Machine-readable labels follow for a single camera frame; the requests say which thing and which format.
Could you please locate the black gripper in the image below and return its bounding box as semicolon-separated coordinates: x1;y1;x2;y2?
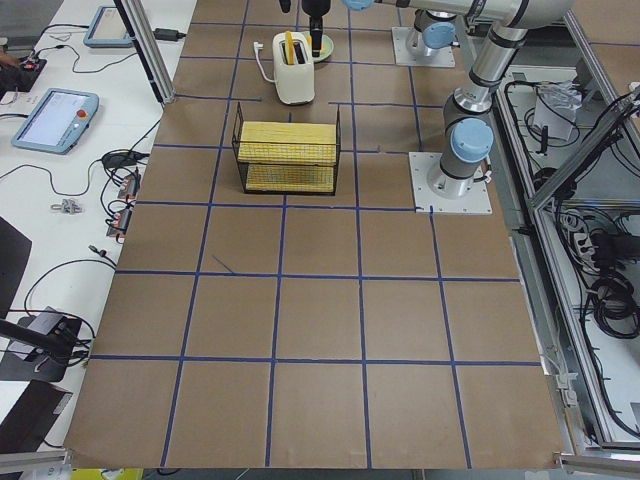
279;0;331;57

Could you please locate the white two-slot toaster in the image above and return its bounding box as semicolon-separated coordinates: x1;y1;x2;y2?
272;31;315;105

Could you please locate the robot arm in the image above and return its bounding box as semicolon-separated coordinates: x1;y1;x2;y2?
301;0;456;58
393;0;573;200

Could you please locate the bread slice in toaster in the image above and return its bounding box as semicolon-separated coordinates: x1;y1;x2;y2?
284;31;295;65

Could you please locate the light green plate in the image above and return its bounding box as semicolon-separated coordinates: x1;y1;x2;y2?
312;34;334;63

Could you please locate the black power adapter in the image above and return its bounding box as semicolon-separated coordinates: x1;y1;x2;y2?
153;28;186;42

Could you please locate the far teach pendant tablet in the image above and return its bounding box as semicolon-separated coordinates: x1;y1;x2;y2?
83;5;133;48

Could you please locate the teach pendant tablet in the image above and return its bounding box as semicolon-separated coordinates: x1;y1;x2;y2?
83;5;133;48
11;88;100;155

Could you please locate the near teach pendant tablet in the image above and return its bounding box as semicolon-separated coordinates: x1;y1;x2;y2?
11;88;100;155

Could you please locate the white toaster power cable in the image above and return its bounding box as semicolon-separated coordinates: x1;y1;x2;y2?
252;41;278;85

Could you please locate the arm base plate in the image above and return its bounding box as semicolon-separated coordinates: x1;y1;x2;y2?
391;22;456;68
409;152;492;215

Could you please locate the black wire basket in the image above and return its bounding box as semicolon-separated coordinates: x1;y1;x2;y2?
231;102;343;197

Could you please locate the aluminium frame post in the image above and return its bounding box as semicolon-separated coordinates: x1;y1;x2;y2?
114;0;175;105

